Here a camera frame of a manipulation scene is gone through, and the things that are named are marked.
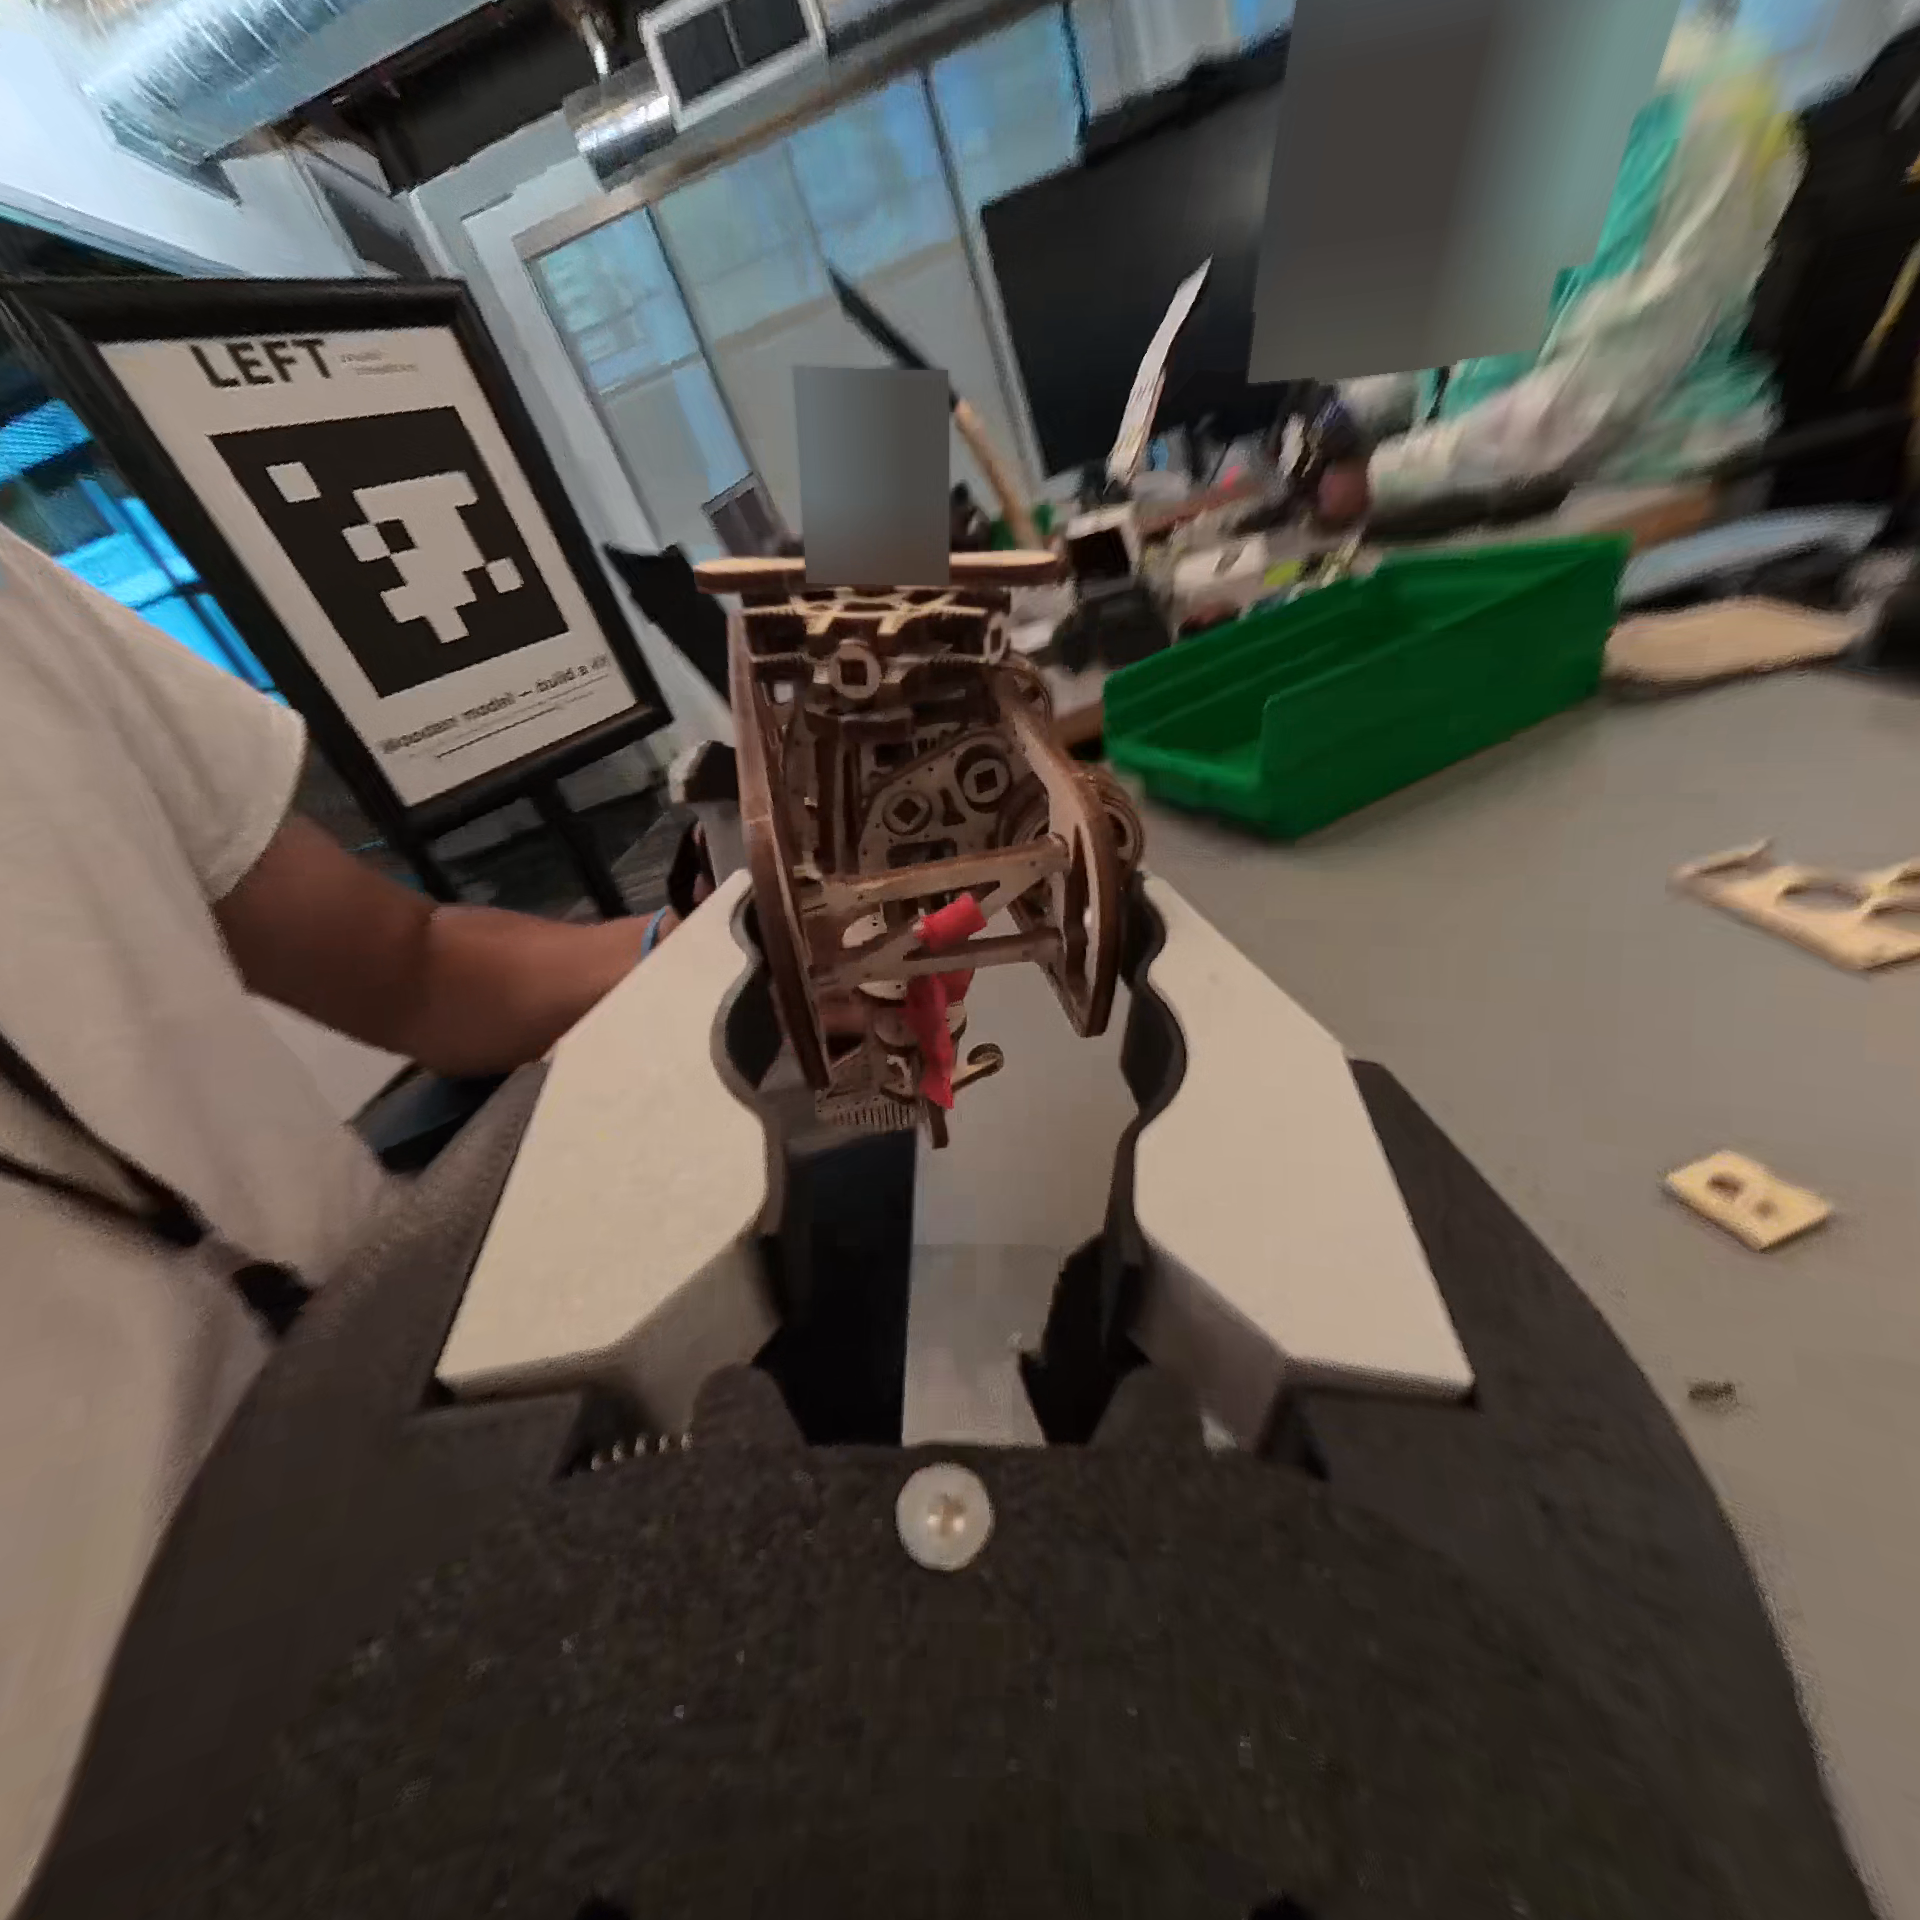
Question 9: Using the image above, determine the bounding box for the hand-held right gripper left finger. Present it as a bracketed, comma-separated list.
[432, 869, 788, 1446]

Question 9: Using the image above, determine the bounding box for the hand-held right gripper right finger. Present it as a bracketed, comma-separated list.
[1104, 874, 1480, 1458]

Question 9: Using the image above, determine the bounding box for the wooden biplane model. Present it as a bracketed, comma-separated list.
[692, 545, 1150, 1153]

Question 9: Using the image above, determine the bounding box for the person's left forearm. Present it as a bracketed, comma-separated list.
[225, 816, 678, 1075]

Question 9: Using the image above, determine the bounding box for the grey desk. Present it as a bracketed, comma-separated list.
[901, 643, 1920, 1920]

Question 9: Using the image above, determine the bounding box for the small wooden offcut with holes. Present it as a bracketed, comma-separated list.
[1660, 1148, 1836, 1254]

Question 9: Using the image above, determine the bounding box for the green plastic bin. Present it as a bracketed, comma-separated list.
[1102, 531, 1634, 842]

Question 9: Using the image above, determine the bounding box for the wooden part sheet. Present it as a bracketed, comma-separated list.
[1669, 840, 1920, 978]

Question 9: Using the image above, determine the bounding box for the black monitor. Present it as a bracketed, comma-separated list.
[979, 90, 1297, 480]

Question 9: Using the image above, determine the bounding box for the beige wooden sheet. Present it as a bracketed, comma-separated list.
[1602, 596, 1867, 691]

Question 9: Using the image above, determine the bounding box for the white paper tag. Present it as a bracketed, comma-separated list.
[1106, 258, 1219, 485]

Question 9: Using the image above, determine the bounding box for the black lanyard strap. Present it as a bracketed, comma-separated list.
[0, 1031, 321, 1330]

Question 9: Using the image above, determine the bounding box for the silver ventilation duct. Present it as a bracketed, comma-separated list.
[82, 0, 685, 189]

